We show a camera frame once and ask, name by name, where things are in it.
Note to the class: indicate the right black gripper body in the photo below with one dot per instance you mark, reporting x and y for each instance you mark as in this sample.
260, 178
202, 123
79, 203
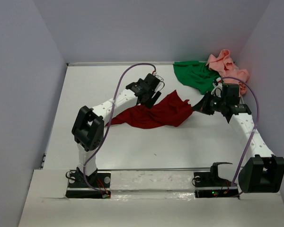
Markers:
206, 105

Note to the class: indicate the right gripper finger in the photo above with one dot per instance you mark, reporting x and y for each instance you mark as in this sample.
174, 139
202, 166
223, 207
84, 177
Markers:
206, 100
206, 109

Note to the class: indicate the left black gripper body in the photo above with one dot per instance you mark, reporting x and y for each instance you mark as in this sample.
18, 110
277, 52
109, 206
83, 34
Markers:
150, 95

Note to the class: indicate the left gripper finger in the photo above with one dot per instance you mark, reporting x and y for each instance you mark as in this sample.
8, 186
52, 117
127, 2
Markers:
145, 99
153, 100

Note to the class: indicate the red t-shirt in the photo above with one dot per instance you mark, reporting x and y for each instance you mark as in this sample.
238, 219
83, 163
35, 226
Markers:
171, 111

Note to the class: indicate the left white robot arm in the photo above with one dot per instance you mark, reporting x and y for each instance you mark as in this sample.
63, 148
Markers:
88, 129

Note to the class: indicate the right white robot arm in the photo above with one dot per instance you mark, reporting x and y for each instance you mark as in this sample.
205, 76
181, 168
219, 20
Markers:
258, 170

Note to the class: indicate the green t-shirt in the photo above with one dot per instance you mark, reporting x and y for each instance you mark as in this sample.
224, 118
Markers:
195, 74

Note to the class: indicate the pink t-shirt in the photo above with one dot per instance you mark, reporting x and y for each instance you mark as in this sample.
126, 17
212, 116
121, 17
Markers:
225, 66

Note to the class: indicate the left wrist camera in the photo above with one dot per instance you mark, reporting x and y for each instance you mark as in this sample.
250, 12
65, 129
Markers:
161, 83

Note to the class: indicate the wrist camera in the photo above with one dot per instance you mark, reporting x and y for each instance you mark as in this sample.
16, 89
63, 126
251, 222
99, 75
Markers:
217, 87
161, 83

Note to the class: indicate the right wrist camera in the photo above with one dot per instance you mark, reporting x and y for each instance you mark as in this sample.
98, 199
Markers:
217, 87

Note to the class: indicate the metal rail back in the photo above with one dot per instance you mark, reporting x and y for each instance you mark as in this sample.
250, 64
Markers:
81, 64

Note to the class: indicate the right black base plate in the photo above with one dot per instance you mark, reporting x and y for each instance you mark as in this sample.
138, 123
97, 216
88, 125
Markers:
208, 186

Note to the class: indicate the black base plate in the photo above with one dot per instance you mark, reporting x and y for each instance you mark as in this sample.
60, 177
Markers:
78, 189
208, 186

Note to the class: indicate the metal rail front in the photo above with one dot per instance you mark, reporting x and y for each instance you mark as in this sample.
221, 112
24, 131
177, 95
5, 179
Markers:
160, 169

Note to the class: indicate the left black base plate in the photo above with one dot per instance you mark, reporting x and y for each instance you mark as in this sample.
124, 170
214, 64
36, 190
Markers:
78, 189

